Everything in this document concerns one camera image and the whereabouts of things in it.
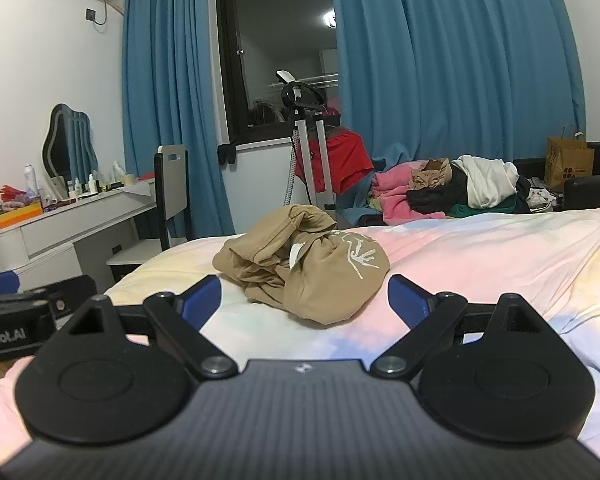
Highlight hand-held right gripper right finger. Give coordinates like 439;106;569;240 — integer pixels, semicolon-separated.
369;274;555;381

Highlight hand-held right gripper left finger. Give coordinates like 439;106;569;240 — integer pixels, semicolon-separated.
55;274;240;381

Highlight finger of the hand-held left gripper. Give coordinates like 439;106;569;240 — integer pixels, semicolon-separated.
0;270;22;298
16;275;99;322

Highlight tan polo shirt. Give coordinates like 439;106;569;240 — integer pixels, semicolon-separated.
212;203;391;325

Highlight pink clothes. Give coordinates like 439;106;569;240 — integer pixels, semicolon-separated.
371;159;447;227

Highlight white dressing table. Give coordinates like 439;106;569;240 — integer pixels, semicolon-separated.
0;176;159;282

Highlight orange box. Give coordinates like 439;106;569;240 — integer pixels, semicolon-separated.
0;202;46;227

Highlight row of cosmetic bottles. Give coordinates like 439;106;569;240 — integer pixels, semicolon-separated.
64;160;127;199

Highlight green garment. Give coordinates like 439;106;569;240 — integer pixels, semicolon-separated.
446;201;517;220

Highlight black garment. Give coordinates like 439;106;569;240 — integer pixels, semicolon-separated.
406;164;482;217

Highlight grey backed chair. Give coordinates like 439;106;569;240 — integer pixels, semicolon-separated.
105;144;191;282

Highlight white cabinet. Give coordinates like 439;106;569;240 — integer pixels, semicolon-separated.
222;136;302;239

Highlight crumpled tan garment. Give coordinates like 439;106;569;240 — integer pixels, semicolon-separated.
411;158;454;192

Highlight wavy vanity mirror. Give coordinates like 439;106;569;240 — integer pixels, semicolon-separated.
41;103;99;187

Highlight red garment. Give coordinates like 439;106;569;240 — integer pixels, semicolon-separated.
294;129;376;194

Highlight white patterned cloth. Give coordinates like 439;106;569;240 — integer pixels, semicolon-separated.
524;186;562;212

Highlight garment steamer stand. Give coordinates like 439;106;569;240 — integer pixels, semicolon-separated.
279;70;342;212

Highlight narrow blue curtain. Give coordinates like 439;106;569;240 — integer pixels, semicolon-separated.
121;0;237;242

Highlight brown paper bag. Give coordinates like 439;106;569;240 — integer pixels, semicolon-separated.
544;124;595;192

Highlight black sofa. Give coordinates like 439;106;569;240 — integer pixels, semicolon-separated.
511;141;600;212

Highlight white drying rack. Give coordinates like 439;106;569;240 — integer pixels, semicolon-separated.
270;72;340;92

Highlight wide blue curtain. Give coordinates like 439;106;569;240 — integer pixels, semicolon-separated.
326;0;587;203

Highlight dark window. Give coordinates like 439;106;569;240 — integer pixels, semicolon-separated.
214;0;342;147

